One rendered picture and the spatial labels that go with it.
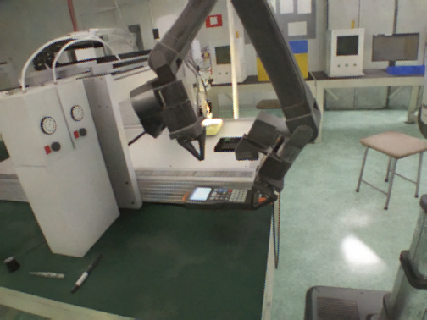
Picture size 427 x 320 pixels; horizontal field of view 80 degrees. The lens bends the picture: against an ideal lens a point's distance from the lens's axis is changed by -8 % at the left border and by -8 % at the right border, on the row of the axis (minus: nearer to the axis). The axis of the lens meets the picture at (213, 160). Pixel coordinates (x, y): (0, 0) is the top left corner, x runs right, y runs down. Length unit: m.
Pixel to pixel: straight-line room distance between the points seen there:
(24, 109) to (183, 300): 0.57
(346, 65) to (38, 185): 3.28
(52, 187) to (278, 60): 0.61
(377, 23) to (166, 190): 4.31
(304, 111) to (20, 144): 0.66
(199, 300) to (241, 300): 0.09
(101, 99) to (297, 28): 4.44
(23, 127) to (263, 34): 0.58
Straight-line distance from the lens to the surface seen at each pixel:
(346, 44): 3.54
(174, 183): 0.94
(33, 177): 0.82
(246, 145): 0.63
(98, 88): 0.91
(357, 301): 1.33
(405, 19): 4.97
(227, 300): 0.67
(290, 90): 0.54
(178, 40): 0.67
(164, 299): 0.70
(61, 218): 0.84
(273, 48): 0.52
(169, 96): 0.64
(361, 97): 4.92
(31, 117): 0.74
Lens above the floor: 1.27
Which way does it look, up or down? 24 degrees down
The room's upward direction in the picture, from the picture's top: 7 degrees counter-clockwise
